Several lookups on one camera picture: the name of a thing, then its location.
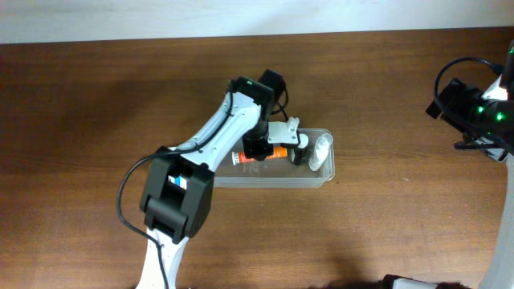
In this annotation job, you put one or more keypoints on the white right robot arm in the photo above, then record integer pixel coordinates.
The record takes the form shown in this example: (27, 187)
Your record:
(495, 120)

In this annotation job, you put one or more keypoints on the clear plastic container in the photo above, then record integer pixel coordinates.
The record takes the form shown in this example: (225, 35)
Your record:
(279, 173)

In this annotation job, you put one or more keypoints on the white Panadol box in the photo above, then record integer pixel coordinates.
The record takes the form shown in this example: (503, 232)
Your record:
(179, 181)

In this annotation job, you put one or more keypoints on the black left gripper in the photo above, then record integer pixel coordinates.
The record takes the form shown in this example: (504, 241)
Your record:
(259, 148)

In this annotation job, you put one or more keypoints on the orange tablet tube white cap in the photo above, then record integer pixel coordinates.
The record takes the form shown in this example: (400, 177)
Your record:
(239, 158)

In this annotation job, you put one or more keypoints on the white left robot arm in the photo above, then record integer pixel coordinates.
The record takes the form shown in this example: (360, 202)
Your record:
(178, 190)

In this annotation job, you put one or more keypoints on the white spray bottle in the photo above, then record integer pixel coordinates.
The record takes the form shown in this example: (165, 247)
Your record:
(320, 151)

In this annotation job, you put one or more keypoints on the dark bottle white cap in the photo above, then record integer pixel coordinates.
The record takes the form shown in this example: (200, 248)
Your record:
(299, 153)

